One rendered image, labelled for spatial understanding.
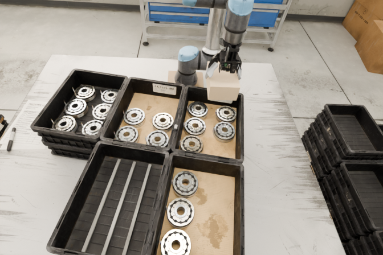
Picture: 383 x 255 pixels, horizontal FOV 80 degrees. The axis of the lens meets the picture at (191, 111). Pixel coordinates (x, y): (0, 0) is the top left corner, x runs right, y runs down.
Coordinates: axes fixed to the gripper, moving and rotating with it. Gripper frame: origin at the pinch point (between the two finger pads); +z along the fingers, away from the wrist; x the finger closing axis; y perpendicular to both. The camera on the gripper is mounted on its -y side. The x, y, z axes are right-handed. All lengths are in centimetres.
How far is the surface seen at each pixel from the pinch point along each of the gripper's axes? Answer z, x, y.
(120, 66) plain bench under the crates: 41, -58, -53
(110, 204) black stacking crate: 27, -43, 43
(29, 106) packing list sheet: 40, -103, -15
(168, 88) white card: 20.5, -23.2, -13.3
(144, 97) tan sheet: 27.5, -36.5, -13.2
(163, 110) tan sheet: 27.5, -25.5, -4.3
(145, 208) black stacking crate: 27, -30, 45
